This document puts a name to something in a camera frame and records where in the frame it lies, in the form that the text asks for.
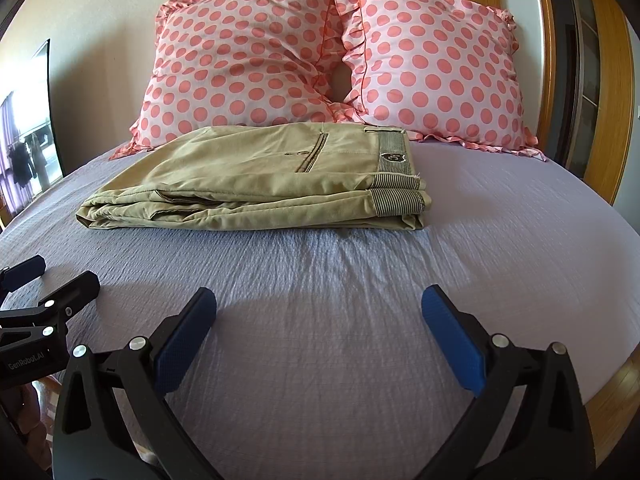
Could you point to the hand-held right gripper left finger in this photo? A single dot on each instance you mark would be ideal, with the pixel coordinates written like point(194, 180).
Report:
point(182, 340)

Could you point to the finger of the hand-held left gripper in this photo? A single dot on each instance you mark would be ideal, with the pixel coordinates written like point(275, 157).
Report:
point(25, 269)
point(75, 287)

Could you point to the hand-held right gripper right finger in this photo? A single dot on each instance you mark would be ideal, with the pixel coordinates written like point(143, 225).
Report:
point(452, 340)

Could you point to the khaki pants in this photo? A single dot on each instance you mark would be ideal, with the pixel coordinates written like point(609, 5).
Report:
point(260, 180)

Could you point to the lilac bed sheet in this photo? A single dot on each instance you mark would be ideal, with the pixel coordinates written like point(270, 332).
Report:
point(320, 290)

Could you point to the pink polka dot pillow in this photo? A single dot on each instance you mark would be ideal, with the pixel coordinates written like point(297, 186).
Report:
point(235, 55)
point(430, 60)

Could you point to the wooden headboard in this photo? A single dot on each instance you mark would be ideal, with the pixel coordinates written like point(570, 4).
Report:
point(500, 20)

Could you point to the wooden door frame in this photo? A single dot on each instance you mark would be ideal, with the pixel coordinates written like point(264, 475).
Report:
point(607, 90)

